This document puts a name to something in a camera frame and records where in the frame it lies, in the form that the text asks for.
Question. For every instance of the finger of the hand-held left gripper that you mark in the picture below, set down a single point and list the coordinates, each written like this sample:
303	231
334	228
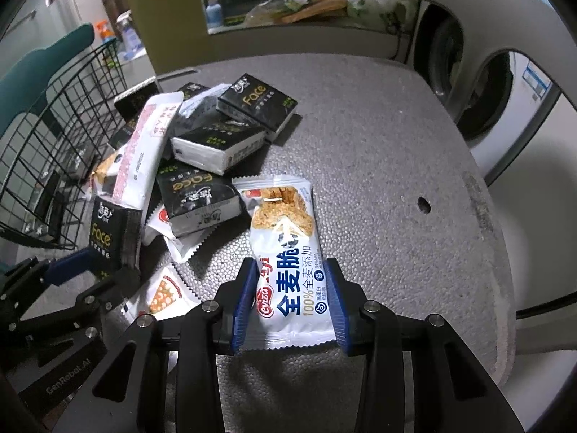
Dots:
121	282
76	261

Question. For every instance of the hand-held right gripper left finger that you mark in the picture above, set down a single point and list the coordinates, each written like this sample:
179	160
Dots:
239	311

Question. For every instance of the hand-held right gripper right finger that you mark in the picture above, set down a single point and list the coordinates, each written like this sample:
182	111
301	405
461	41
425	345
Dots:
338	311

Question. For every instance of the black pocket tissue packet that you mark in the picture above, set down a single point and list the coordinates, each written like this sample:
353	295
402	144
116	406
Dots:
108	234

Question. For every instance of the white orange snack packet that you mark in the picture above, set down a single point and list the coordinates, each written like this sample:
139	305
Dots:
162	293
178	243

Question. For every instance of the white cracker snack packet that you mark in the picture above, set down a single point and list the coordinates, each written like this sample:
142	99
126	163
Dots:
106	171
245	191
293	252

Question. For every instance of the pink white wipes packet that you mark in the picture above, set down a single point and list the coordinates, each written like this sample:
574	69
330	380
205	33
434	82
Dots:
144	144

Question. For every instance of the white packets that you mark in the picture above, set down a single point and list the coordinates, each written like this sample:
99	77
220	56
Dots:
216	144

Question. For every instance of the teal plastic chair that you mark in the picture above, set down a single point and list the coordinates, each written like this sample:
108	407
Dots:
36	67

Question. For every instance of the orange spray bottle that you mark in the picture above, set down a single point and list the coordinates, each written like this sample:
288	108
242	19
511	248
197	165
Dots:
104	31

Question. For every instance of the clear spray bottle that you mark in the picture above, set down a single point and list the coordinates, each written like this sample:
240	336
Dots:
130	36

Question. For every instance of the white fridge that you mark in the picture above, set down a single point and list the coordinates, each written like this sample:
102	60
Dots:
85	4

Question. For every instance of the blue bottle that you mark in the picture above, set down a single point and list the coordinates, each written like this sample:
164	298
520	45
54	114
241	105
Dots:
214	13

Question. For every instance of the white washing machine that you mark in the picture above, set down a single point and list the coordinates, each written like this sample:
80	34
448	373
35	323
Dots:
536	99

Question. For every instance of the clear plastic bag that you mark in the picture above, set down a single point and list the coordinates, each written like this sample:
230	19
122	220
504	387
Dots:
297	7

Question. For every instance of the white green plastic bag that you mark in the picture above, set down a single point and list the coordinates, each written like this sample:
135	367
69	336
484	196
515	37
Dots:
378	4

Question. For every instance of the grey plastic chair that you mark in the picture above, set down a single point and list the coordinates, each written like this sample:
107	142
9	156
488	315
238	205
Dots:
496	13

